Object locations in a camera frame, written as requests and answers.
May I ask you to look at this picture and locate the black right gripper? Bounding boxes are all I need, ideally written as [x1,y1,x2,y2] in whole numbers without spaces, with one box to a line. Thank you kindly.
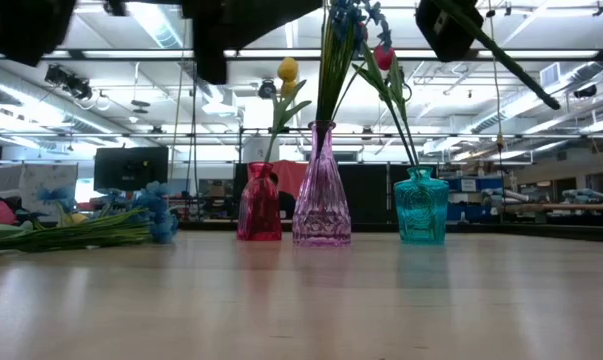
[415,0,485,63]

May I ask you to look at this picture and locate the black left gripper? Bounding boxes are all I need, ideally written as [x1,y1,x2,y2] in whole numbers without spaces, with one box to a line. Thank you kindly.
[180,0,325,86]

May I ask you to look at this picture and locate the blue artificial flower bunch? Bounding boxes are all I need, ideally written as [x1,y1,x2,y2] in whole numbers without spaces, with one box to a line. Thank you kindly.
[314,0,393,151]
[430,0,562,112]
[0,180,180,254]

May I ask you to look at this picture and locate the pink glass vase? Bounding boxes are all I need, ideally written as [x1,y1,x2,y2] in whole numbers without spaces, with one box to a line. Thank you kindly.
[291,120,353,247]

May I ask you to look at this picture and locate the red glass vase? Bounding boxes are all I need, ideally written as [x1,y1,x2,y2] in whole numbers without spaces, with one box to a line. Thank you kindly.
[236,161,284,242]

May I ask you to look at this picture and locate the teal glass vase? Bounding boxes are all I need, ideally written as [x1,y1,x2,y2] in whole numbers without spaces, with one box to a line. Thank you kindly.
[393,166,450,246]

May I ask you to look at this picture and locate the black bar with strip lights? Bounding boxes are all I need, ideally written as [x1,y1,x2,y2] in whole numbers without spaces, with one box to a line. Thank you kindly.
[0,47,603,62]

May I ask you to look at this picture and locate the white air vent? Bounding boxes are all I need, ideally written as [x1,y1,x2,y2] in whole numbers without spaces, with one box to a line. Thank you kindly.
[539,62,562,89]

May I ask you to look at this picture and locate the blue storage bin rack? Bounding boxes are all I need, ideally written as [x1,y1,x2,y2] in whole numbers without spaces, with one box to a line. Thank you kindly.
[438,174,507,224]

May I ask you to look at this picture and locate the black dome fixture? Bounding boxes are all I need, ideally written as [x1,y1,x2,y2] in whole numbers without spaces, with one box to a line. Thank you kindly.
[573,83,599,100]

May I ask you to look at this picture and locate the black partition panel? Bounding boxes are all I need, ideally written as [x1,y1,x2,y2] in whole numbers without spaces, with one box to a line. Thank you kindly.
[338,162,440,225]

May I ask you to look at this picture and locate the brown wooden bench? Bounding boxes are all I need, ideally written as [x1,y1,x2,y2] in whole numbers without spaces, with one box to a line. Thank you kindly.
[505,202,603,212]

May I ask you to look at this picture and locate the black computer monitor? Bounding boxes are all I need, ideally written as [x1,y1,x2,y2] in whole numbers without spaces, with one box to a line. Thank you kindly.
[93,145,170,192]

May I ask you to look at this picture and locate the black ceiling projector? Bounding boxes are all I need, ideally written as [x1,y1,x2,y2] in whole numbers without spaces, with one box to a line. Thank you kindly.
[44,63,95,101]

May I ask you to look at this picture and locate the white partition panel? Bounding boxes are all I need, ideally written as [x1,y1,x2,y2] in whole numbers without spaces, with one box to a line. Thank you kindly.
[0,162,80,221]

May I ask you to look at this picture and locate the black round ceiling camera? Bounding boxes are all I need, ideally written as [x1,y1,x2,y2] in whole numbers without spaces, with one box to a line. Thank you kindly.
[257,78,279,101]

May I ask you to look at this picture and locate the black horizontal rail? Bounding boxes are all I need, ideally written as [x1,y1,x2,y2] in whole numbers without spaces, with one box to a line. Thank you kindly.
[0,130,603,142]

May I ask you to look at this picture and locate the hanging cable with yellow plug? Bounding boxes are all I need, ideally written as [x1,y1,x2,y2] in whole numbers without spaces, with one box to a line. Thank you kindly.
[485,0,507,166]

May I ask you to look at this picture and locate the black hanging cable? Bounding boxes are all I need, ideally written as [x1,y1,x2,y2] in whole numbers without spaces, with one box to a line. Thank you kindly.
[190,82,202,199]

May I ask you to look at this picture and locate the black aluminium table frame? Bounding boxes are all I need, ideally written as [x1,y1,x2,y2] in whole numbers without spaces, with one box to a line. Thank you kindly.
[178,219,603,245]

